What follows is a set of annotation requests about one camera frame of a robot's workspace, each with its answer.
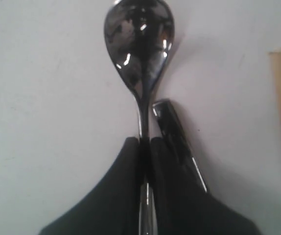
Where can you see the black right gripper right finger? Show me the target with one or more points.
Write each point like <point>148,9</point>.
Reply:
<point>182,207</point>

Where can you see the steel knife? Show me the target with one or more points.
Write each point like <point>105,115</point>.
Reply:
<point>174,135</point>

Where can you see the steel spoon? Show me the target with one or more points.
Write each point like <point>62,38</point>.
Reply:
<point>139,35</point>

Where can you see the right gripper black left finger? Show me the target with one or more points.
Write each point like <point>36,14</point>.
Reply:
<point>112,206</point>

